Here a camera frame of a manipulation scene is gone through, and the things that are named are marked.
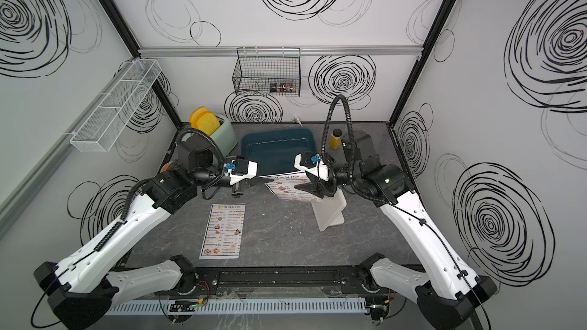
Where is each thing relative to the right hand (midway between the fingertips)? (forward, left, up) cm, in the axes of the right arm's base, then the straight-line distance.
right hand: (301, 173), depth 62 cm
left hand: (-2, +8, +2) cm, 9 cm away
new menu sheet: (-7, +29, -34) cm, 45 cm away
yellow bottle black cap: (+35, -15, -26) cm, 46 cm away
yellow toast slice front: (+32, +40, -13) cm, 53 cm away
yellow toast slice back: (+33, +45, -10) cm, 56 cm away
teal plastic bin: (+34, +14, -34) cm, 50 cm away
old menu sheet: (-3, +5, -2) cm, 6 cm away
